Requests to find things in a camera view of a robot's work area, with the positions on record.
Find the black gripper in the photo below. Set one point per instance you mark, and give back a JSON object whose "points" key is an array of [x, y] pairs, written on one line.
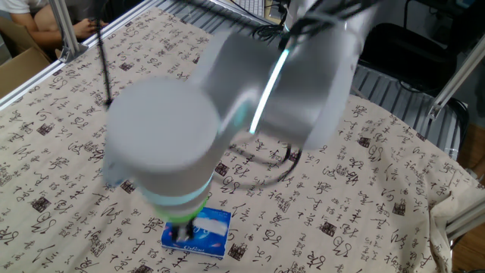
{"points": [[183, 225]]}

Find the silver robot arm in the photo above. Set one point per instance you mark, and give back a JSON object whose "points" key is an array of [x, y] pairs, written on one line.
{"points": [[170, 125]]}

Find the blue tissue pack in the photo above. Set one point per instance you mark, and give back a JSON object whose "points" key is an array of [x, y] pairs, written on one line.
{"points": [[212, 246]]}

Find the beige calligraphy tablecloth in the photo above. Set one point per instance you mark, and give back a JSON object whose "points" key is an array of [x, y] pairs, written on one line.
{"points": [[379, 189]]}

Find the open cardboard box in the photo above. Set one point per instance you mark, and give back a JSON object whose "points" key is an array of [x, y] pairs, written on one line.
{"points": [[19, 72]]}

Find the white keyboard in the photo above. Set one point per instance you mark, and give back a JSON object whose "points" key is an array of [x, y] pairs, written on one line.
{"points": [[250, 5]]}

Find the tan wooden desk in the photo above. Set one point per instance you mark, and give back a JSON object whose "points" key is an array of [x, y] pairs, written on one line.
{"points": [[273, 13]]}

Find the seated person in white shirt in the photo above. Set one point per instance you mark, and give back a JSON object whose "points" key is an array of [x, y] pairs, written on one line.
{"points": [[45, 32]]}

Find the black office chair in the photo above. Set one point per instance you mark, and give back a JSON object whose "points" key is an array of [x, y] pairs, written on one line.
{"points": [[409, 57]]}

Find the aluminium frame post with bracket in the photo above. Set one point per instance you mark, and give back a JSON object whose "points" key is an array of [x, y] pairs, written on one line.
{"points": [[66, 30]]}

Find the aluminium frame bar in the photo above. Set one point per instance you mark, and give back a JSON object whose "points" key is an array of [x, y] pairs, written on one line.
{"points": [[466, 221]]}

